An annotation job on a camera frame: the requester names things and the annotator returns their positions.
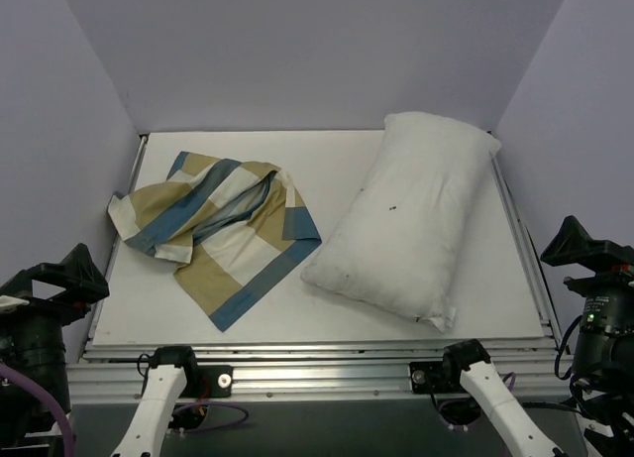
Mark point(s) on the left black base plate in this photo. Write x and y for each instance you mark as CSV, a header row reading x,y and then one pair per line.
x,y
213,382

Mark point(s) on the blue beige checked pillowcase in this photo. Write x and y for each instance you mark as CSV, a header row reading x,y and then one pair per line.
x,y
233,230

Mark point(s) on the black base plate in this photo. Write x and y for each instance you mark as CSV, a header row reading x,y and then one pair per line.
x,y
444,377
213,382

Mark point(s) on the white pillow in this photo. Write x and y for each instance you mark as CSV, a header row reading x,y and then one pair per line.
x,y
398,244

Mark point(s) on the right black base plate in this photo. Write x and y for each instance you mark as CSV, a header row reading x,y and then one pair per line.
x,y
444,377

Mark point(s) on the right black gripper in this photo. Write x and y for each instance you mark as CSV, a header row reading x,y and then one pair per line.
x,y
599,283

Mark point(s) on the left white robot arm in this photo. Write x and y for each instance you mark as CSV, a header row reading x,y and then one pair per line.
x,y
169,371

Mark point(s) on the aluminium mounting rail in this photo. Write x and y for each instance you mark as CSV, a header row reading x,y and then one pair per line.
x,y
347,371

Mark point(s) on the right side aluminium rail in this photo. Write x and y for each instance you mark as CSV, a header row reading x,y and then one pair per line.
x,y
529,259

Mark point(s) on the left side aluminium rail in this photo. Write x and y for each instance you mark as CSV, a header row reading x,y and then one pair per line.
x,y
134,179

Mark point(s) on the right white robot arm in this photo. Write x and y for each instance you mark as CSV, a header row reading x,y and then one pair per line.
x,y
519,432

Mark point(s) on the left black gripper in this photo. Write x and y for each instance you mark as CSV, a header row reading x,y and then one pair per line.
x,y
54,308

